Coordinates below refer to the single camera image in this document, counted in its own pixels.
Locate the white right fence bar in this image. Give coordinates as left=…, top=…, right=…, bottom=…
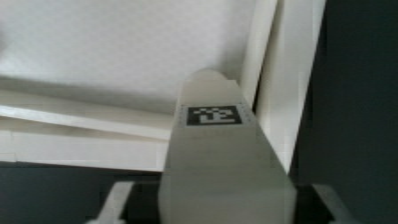
left=257, top=0, right=328, bottom=170

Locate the white desk leg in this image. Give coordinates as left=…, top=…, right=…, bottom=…
left=159, top=69, right=297, bottom=224

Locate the white front fence bar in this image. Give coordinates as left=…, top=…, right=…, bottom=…
left=0, top=116, right=168, bottom=172

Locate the white fence bar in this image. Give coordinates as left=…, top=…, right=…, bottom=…
left=0, top=116, right=168, bottom=172
left=257, top=0, right=328, bottom=170

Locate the white desk top tray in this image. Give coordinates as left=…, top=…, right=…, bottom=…
left=0, top=0, right=278, bottom=139

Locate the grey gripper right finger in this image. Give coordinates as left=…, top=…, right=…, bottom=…
left=313, top=184, right=365, bottom=224

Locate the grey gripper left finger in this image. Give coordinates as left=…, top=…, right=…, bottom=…
left=84, top=181, right=136, bottom=224

